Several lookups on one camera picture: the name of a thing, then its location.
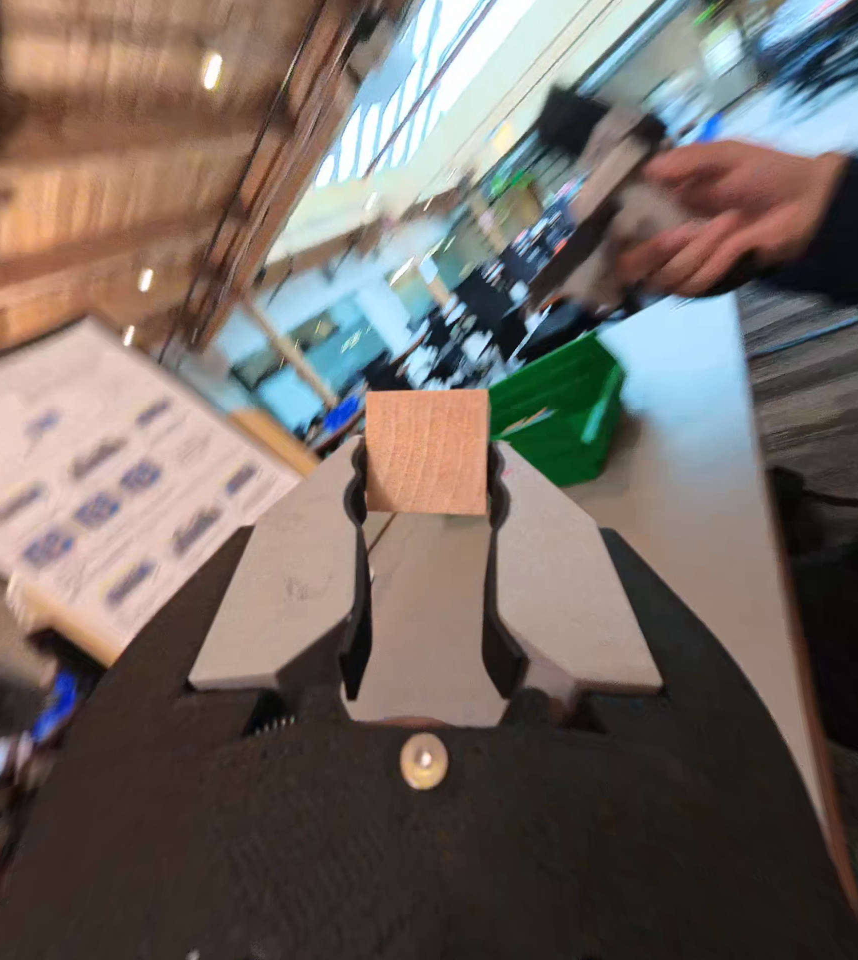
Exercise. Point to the wooden cube with blue stripe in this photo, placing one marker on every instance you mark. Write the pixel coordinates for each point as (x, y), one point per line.
(427, 454)

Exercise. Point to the person's dark clothing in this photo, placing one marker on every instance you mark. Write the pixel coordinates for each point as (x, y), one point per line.
(856, 615)

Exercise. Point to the green plastic bin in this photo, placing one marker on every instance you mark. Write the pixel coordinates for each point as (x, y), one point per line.
(549, 405)

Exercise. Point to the instruction poster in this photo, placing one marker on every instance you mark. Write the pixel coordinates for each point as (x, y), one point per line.
(99, 465)

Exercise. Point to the person's right hand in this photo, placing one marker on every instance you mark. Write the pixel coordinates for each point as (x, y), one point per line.
(766, 202)

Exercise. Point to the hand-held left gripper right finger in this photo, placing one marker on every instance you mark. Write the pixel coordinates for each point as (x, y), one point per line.
(564, 592)

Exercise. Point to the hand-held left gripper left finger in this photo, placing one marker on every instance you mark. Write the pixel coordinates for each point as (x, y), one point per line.
(279, 585)

